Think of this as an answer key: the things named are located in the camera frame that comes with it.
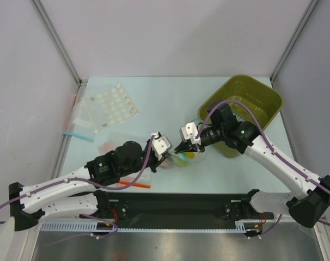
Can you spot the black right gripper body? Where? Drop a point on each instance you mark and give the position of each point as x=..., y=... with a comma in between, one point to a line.
x=195, y=147

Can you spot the clear bag blue zipper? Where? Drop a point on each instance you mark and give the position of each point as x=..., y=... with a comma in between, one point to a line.
x=78, y=134
x=200, y=157

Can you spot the green lime toy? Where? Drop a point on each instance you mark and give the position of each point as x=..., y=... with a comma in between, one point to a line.
x=180, y=159

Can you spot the olive green plastic bin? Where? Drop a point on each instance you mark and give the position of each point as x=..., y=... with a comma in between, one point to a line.
x=258, y=102

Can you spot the red apple toy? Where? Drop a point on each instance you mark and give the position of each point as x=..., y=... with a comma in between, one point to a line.
x=167, y=164

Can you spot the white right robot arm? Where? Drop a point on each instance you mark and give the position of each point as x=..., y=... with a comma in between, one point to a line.
x=309, y=194

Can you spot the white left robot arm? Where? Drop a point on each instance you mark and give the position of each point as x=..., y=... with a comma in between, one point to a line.
x=84, y=191

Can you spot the clear bag red zipper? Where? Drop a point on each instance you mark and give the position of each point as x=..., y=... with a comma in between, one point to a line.
x=126, y=159

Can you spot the clear bag with round dots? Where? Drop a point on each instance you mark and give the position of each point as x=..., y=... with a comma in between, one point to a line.
x=102, y=107

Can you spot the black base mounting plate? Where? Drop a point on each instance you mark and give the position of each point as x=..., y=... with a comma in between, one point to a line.
x=179, y=211

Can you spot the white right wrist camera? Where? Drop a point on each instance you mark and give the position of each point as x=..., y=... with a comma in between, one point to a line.
x=189, y=132

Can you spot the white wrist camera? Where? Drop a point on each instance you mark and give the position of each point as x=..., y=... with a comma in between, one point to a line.
x=189, y=132
x=160, y=145

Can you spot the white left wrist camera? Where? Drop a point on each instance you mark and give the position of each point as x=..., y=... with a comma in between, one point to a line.
x=160, y=145

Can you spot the white slotted cable duct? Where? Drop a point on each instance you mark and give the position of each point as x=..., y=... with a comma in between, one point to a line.
x=102, y=227

